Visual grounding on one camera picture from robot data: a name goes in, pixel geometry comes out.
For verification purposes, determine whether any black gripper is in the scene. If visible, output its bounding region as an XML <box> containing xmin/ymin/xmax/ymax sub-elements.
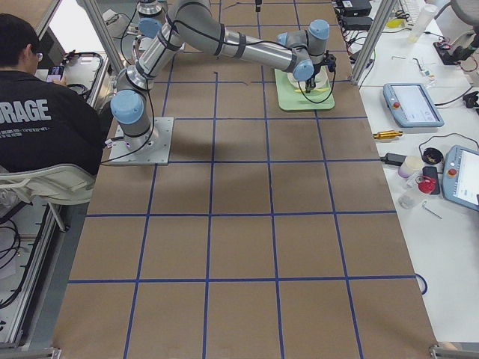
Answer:
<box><xmin>254</xmin><ymin>0</ymin><xmax>324</xmax><ymax>93</ymax></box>

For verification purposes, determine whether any white round plate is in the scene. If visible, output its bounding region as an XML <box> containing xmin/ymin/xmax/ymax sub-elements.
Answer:
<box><xmin>287</xmin><ymin>70</ymin><xmax>329</xmax><ymax>94</ymax></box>

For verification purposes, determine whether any yellow plastic fork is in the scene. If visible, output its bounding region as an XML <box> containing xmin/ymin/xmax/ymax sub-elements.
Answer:
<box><xmin>295</xmin><ymin>88</ymin><xmax>329</xmax><ymax>93</ymax></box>

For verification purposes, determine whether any light green plastic tray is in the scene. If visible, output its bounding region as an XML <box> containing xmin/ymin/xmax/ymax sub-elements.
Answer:
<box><xmin>275</xmin><ymin>70</ymin><xmax>335</xmax><ymax>111</ymax></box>

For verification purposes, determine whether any teach pendant with red button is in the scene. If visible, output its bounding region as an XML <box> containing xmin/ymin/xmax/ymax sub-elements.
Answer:
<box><xmin>442</xmin><ymin>145</ymin><xmax>479</xmax><ymax>211</ymax></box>

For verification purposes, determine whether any person in black jacket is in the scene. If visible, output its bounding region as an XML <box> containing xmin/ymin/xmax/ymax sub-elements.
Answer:
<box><xmin>1</xmin><ymin>13</ymin><xmax>109</xmax><ymax>176</ymax></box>

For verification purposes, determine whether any grey office chair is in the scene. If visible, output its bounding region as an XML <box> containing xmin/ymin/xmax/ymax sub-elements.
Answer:
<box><xmin>0</xmin><ymin>163</ymin><xmax>97</xmax><ymax>233</ymax></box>

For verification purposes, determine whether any aluminium frame post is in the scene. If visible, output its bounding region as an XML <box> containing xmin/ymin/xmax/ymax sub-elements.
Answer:
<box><xmin>350</xmin><ymin>0</ymin><xmax>396</xmax><ymax>85</ymax></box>

